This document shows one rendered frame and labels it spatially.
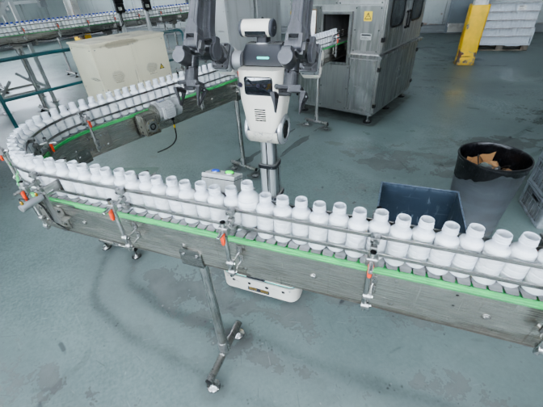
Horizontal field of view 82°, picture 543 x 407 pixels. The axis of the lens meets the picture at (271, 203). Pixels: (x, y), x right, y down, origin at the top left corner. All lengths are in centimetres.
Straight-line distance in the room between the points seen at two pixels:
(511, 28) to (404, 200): 889
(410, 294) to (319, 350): 101
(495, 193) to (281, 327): 169
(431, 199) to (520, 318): 61
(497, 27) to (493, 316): 933
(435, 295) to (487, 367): 115
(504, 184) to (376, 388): 154
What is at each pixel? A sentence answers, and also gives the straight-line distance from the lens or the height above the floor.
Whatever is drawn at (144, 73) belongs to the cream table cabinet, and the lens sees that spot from 515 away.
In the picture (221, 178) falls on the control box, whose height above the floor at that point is 111.
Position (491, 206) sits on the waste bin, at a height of 34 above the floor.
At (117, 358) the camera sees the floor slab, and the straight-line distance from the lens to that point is 217.
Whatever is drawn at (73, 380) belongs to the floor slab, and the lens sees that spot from 222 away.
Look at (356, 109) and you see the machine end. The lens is 469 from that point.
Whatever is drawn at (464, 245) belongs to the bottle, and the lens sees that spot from 97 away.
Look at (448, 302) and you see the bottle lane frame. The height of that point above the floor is 93.
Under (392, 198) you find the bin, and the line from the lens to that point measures 153.
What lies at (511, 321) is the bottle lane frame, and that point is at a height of 91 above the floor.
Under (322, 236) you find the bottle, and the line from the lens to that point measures 98.
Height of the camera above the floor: 171
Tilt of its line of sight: 36 degrees down
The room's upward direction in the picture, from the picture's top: 4 degrees counter-clockwise
